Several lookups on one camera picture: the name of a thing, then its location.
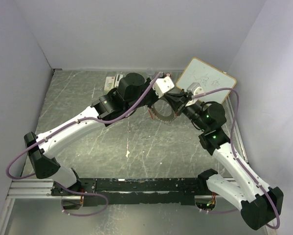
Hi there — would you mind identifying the metal disc with keyrings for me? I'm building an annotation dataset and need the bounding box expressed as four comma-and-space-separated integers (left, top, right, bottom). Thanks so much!
150, 97, 177, 123

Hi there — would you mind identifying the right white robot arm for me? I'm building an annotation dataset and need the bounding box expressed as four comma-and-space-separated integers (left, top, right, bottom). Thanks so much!
163, 92, 284, 230

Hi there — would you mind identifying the white staple box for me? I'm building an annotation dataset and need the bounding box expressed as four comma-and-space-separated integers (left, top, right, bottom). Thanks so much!
104, 76, 115, 92

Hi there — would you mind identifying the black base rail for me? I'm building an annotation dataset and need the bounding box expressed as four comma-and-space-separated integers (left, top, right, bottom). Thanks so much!
50, 177, 226, 208

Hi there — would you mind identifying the aluminium frame rail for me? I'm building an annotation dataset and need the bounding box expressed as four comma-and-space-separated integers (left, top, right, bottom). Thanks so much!
6, 178, 56, 199

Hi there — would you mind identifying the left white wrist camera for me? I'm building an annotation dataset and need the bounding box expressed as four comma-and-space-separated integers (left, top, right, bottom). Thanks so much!
152, 76, 175, 98

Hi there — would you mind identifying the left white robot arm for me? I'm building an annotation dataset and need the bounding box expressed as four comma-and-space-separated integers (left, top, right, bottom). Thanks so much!
24, 72, 162, 195

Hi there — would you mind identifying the white stapler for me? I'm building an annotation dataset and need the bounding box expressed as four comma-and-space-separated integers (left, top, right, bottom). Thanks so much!
114, 73, 123, 88

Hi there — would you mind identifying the small whiteboard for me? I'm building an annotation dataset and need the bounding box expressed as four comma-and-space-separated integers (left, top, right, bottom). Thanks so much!
176, 58, 237, 92

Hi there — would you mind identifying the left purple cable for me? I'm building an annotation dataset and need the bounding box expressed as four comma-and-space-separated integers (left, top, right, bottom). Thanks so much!
5, 71, 164, 216

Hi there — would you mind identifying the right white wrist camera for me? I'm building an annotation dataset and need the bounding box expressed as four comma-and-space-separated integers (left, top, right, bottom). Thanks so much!
186, 82, 206, 99

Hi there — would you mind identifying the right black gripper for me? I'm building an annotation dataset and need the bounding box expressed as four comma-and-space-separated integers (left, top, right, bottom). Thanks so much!
164, 92, 209, 132

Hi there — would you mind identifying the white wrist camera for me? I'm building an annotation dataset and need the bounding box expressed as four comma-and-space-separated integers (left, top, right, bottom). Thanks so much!
152, 76, 175, 98
186, 82, 206, 99

